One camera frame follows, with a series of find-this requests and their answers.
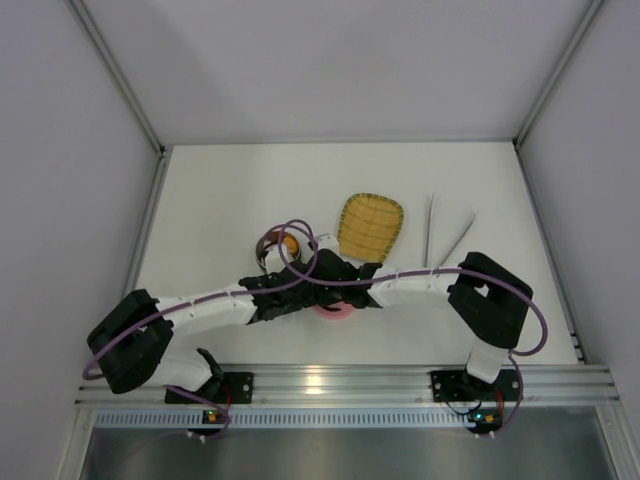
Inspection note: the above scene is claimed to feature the round steel lunch bowl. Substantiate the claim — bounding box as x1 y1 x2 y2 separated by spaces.
255 231 301 270

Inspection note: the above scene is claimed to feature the aluminium frame post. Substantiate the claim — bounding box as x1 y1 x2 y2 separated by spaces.
65 0 166 157
512 0 609 153

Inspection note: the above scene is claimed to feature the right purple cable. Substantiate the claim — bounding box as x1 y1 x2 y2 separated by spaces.
275 217 549 357

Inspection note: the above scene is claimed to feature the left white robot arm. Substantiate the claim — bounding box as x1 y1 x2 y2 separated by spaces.
87 269 324 400

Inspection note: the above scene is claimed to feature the slotted cable duct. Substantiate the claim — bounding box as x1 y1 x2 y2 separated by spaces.
94 408 470 429

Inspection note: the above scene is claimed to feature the bamboo woven serving tray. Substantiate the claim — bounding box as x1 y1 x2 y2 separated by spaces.
337 192 404 263

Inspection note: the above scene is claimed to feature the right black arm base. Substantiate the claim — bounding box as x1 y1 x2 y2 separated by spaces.
429 369 522 403

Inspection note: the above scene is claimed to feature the pink round lid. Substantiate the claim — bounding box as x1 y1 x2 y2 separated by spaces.
313 302 355 321

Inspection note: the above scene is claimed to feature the right aluminium frame post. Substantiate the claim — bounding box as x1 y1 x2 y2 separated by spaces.
512 0 609 153

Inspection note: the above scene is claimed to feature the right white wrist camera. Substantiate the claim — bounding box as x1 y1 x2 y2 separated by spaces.
315 233 340 253

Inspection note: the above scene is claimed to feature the aluminium mounting rail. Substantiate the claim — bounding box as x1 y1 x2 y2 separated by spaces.
74 363 616 404

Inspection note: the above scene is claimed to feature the left aluminium frame post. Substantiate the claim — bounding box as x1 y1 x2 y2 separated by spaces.
65 0 166 157

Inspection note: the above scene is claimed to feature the round yellow waffle toy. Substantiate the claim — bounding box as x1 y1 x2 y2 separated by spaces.
283 237 299 255

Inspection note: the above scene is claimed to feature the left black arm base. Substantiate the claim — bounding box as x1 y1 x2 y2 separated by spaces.
190 371 254 405

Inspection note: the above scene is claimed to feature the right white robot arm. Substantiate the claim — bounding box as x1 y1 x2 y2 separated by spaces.
310 249 533 384

